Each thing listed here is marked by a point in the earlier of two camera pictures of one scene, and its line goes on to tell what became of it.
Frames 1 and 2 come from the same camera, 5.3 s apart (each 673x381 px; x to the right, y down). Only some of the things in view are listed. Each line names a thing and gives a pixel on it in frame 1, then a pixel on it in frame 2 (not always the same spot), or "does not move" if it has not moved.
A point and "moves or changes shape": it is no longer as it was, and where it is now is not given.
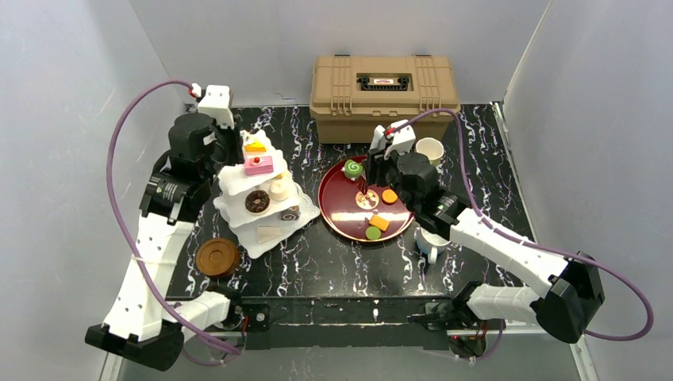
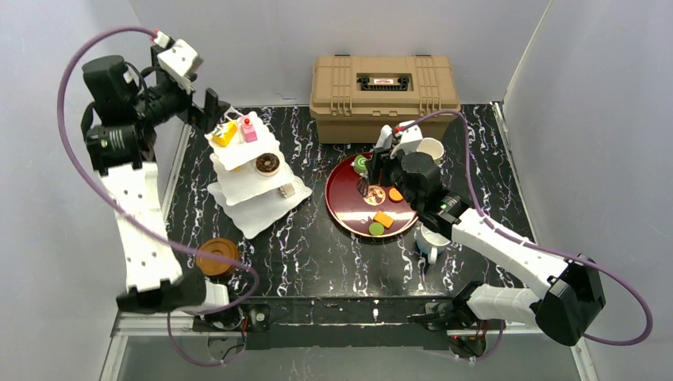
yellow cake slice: [255, 148] moves or changes shape
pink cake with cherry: [258, 165] -> [248, 130]
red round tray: [377, 215] moves or changes shape
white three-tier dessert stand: [260, 198] moves or changes shape
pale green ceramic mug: [432, 148] does not move
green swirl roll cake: [352, 169] moves or changes shape
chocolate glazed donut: [257, 201] -> [267, 164]
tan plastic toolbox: [351, 94] does not move
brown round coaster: [217, 258] does not move
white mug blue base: [430, 243] does not move
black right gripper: [377, 167] does not move
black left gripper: [229, 144] -> [194, 109]
